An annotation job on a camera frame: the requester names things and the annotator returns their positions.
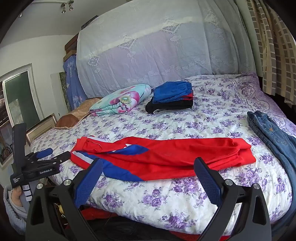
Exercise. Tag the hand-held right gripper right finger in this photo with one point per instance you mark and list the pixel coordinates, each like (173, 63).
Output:
(208, 183)

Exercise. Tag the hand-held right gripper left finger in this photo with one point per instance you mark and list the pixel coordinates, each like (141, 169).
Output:
(89, 183)

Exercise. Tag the red pants with blue-white stripe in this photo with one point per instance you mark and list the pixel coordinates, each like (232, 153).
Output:
(185, 157)

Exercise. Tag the person's left hand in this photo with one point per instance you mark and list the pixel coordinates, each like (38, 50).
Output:
(16, 195)

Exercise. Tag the brown box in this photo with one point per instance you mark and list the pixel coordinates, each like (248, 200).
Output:
(71, 46)

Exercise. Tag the folded red garment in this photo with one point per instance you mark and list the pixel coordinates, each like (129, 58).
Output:
(190, 95)

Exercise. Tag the purple floral bedspread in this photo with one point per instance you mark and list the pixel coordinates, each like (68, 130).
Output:
(185, 125)

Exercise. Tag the blue jeans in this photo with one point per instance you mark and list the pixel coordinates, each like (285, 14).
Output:
(272, 136)

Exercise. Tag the checked beige curtain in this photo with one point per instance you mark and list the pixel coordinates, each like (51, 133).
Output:
(275, 46)

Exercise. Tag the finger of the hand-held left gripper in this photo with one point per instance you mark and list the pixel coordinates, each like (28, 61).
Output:
(63, 157)
(45, 153)

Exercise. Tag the folded black pants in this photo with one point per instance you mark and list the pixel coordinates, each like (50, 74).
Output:
(171, 105)

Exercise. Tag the white framed window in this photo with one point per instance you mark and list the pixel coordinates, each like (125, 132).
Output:
(20, 92)

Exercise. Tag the folded blue pants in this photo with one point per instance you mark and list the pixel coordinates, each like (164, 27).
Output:
(171, 92)

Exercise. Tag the folded grey-white garment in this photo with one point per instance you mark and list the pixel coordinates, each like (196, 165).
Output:
(159, 112)

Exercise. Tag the ceiling spot lights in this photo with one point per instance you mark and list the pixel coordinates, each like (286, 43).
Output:
(67, 7)

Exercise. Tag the tan and brown pillow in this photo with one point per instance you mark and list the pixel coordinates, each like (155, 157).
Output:
(78, 113)

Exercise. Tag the folded floral quilt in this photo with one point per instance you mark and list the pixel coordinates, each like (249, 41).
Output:
(120, 99)

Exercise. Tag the white lace curtain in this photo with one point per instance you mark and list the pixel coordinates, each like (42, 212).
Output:
(161, 46)

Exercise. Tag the white board with poster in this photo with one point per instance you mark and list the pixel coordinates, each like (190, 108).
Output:
(62, 90)

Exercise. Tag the blue printed cloth cover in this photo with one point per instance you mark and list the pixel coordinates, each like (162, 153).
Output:
(71, 81)

